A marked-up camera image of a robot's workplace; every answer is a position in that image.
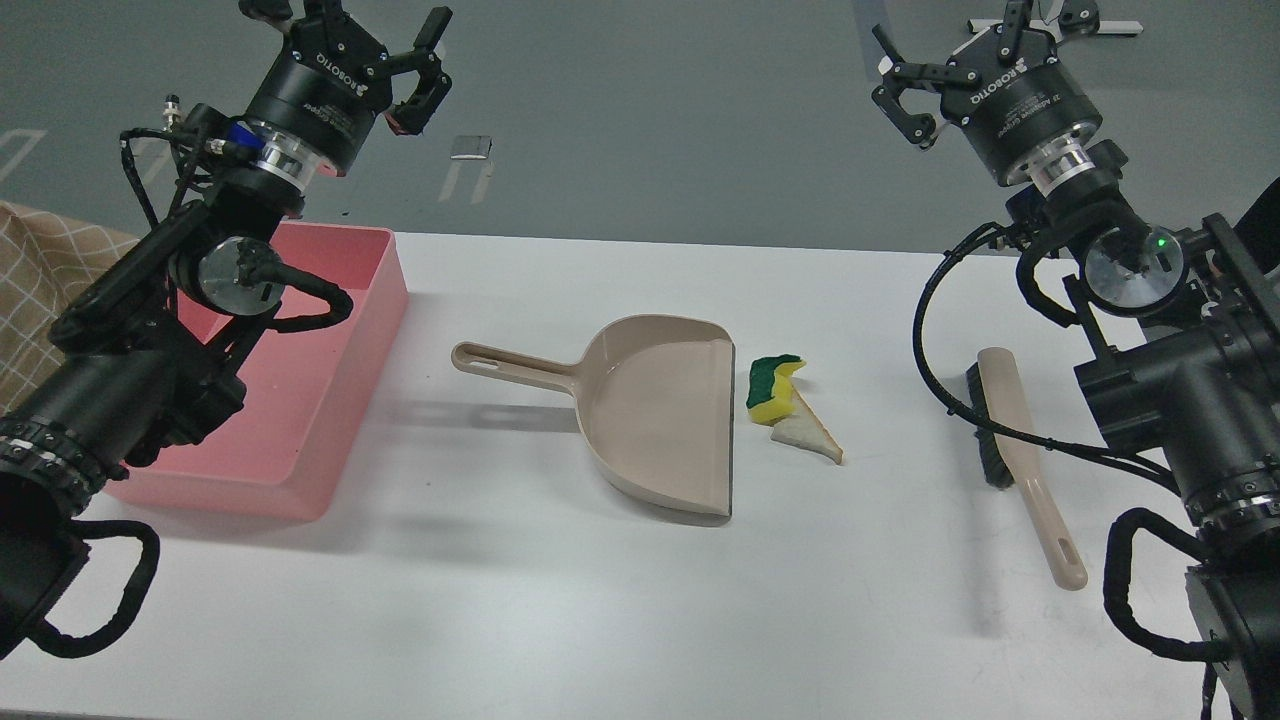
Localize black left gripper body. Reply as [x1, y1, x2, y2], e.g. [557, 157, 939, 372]
[244, 14, 390, 177]

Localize grey floor plate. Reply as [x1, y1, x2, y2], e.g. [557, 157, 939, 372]
[451, 135, 494, 161]

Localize white bread slice piece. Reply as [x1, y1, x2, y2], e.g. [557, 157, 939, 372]
[771, 389, 844, 465]

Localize yellow green sponge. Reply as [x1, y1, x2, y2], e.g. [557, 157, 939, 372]
[745, 354, 806, 425]

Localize beige hand brush black bristles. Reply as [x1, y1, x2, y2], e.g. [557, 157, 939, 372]
[966, 347, 1089, 591]

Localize white stand base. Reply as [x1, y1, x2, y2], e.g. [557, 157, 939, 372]
[966, 18, 1146, 42]

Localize tan checkered cloth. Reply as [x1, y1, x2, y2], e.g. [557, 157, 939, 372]
[1, 201, 138, 413]

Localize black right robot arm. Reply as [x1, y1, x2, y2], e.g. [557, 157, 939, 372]
[870, 1, 1277, 719]

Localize pink plastic bin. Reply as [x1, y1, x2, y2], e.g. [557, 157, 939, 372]
[106, 223, 408, 521]

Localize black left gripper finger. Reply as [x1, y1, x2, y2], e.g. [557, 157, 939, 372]
[365, 6, 453, 136]
[238, 0, 300, 35]

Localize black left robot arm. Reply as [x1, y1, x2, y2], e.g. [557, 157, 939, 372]
[3, 1, 453, 659]

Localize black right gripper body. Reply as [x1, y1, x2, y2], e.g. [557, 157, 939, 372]
[948, 28, 1102, 187]

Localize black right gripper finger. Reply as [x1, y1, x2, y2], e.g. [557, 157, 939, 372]
[870, 24, 986, 152]
[998, 1, 1101, 65]

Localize beige plastic dustpan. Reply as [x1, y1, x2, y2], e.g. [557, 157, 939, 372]
[451, 314, 735, 520]

